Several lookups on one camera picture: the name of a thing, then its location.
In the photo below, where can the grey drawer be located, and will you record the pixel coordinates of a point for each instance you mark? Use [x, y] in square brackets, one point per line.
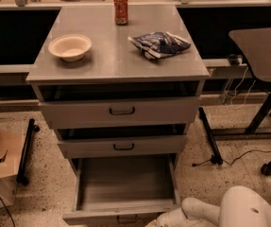
[119, 112]
[127, 146]
[123, 189]

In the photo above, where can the black left table foot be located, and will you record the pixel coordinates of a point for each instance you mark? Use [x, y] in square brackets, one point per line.
[31, 129]

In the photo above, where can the orange soda can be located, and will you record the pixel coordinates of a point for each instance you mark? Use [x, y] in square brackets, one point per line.
[120, 12]

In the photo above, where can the grey drawer cabinet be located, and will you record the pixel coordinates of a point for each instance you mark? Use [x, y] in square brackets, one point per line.
[115, 69]

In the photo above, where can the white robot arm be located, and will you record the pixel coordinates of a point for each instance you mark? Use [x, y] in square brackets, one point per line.
[239, 207]

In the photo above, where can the blue chip bag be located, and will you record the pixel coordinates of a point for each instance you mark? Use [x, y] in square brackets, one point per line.
[158, 45]

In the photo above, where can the dark side table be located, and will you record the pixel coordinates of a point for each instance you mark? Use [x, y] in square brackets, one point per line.
[255, 44]

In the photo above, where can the black table foot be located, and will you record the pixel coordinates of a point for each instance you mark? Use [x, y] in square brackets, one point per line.
[31, 129]
[216, 157]

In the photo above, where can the cream paper bowl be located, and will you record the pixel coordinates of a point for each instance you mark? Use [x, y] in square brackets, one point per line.
[71, 47]

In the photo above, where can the black right table foot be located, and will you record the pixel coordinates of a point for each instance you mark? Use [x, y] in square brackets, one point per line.
[216, 157]

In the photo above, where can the yellow foam-covered gripper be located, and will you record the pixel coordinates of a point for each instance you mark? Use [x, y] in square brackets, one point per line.
[169, 220]

